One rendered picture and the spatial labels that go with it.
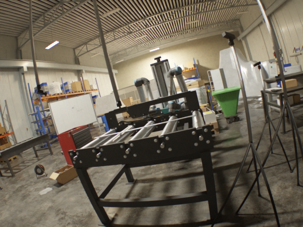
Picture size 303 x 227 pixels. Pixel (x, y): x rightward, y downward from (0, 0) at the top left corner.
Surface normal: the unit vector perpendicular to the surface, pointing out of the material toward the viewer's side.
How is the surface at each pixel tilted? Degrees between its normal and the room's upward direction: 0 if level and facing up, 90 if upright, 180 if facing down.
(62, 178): 90
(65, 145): 90
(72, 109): 90
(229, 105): 101
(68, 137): 90
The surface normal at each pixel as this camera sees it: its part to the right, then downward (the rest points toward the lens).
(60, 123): 0.76, -0.13
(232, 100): -0.30, 0.38
